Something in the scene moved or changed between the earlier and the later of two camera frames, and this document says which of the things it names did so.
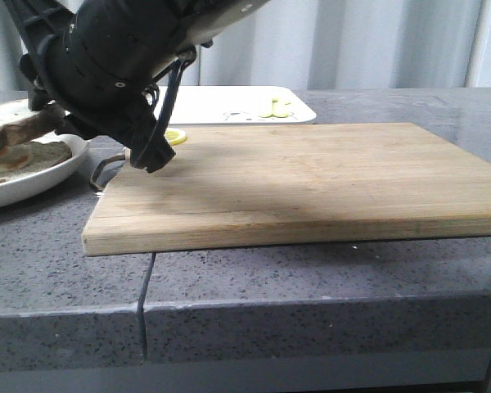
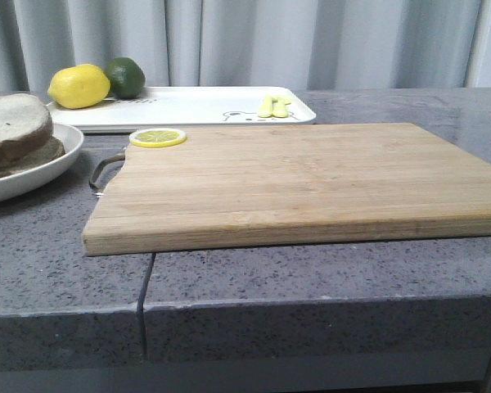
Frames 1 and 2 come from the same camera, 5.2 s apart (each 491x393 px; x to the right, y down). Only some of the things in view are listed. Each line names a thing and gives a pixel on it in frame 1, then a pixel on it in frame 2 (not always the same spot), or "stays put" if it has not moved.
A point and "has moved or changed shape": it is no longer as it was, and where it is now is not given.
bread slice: x=24 y=130 has moved or changed shape
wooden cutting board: x=258 y=186 stays put
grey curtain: x=322 y=44 stays put
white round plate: x=32 y=187 has moved or changed shape
